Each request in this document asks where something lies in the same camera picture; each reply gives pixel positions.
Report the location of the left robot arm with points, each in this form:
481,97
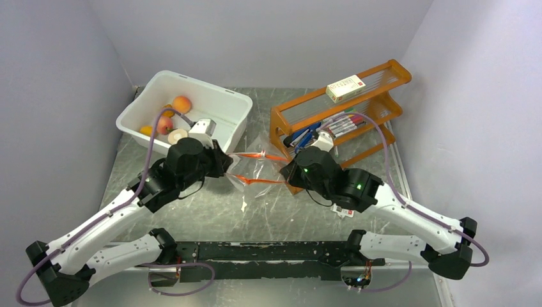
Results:
71,264

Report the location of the red peach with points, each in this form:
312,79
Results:
164,125

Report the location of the orange peach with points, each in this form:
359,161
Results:
182,104

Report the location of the white red carton box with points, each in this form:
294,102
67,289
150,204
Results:
345,89

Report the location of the white plastic bin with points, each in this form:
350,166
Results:
227,108

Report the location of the orange wooden shelf rack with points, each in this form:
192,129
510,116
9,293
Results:
374,104

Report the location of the blue stapler tool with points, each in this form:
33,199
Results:
301,138

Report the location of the yellow orange fruit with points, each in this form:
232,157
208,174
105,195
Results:
147,131

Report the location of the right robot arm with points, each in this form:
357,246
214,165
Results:
433,239

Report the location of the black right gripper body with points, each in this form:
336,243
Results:
296,177

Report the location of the dark orange fruit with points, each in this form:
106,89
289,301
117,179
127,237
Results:
168,111

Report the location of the white paper card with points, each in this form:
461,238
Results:
342,212

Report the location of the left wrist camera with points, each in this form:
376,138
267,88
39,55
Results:
204,126

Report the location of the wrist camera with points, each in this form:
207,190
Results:
204,126
324,141

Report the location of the clear zip top bag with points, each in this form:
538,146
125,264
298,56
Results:
255,170

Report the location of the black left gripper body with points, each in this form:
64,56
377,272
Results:
210,164

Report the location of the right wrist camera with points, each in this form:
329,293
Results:
324,141

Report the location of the coloured marker pens set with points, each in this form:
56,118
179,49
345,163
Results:
342,123

